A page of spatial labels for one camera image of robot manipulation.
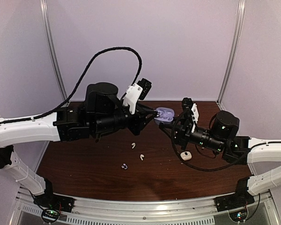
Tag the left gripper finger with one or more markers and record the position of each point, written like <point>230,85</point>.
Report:
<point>146,109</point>
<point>148,119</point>

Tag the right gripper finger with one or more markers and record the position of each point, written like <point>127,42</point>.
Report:
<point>166,130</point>
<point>177,120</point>

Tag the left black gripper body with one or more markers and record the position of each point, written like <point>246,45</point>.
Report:
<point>107,123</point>

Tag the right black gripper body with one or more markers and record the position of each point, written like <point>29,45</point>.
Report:
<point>212,143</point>

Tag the purple earbud charging case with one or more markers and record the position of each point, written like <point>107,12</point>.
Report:
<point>164,115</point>

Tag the white earbud charging case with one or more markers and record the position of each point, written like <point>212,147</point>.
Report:
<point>186,155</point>

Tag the purple earbud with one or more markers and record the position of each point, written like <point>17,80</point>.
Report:
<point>124,167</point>

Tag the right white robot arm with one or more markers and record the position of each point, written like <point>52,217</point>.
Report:
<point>263,157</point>

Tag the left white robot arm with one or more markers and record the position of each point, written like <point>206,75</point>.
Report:
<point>68,123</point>

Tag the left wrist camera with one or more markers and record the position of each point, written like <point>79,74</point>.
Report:
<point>135,92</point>

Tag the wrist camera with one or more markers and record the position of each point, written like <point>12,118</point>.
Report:
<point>135,92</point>
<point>191,113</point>

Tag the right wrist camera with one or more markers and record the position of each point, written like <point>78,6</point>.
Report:
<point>191,113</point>

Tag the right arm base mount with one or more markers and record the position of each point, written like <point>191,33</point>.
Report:
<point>238,199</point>

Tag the front aluminium rail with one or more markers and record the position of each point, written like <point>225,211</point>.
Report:
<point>198,211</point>

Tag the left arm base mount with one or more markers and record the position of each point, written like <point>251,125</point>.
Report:
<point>54,201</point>

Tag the right aluminium frame post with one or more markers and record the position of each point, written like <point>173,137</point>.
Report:
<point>233,50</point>

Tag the aluminium frame post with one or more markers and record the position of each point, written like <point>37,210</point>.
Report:
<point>233,50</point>
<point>51,47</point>

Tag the left aluminium frame post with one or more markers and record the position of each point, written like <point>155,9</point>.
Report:
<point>51,47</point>

